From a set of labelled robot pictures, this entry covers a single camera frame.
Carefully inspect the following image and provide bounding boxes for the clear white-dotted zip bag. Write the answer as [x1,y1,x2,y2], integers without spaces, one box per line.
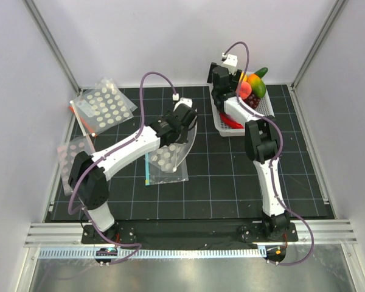
[148,113,197,171]

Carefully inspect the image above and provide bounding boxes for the white plastic basket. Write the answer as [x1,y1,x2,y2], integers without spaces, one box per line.
[210,93,274,137]

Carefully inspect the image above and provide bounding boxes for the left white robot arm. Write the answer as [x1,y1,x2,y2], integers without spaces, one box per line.
[68,103,198,243]

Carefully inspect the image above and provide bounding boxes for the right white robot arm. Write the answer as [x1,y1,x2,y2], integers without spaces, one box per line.
[207,62,290,241]

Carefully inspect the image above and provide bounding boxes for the clear blue-zipper zip bag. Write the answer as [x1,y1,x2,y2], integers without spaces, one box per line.
[145,153,189,186]

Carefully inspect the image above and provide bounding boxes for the white-dotted zip bag stack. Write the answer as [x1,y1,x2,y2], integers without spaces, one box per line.
[73,78,137,137]

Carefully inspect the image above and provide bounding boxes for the orange-zipper zip bag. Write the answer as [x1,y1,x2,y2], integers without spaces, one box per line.
[70,100,95,153]

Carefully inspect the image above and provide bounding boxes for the pink-dotted zip bag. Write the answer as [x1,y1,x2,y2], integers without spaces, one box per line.
[57,135,95,196]

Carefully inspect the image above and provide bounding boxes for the toy peach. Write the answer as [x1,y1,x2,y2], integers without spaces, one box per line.
[238,81,252,100]

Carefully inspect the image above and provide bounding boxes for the toy yellow lemon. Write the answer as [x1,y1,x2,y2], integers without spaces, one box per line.
[240,74,248,82]

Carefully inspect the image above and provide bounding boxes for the toy purple grapes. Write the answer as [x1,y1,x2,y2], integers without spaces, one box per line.
[245,93,261,110]

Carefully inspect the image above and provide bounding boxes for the toy mango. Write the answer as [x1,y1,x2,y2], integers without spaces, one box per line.
[246,74,266,99]

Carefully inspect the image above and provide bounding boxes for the toy green cucumber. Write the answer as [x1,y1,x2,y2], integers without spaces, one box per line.
[254,67,268,78]

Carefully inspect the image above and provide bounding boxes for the toy red chili pepper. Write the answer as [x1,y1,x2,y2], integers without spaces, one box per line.
[219,113,244,130]

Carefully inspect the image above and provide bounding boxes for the black grid mat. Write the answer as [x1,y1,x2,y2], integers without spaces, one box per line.
[45,84,335,221]

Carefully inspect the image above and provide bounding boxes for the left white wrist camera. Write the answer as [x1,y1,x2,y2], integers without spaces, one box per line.
[173,97,193,110]

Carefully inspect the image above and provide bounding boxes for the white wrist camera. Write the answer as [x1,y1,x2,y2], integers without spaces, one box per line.
[221,53,238,72]
[173,97,193,110]

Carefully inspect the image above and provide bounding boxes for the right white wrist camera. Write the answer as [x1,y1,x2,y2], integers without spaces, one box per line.
[221,53,238,72]

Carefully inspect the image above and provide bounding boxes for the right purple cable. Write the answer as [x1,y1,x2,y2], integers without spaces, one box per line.
[225,41,315,267]

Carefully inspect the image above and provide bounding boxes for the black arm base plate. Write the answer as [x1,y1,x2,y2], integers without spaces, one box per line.
[81,218,299,250]

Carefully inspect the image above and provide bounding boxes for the slotted white cable duct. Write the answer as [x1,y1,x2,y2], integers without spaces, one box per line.
[38,247,266,260]

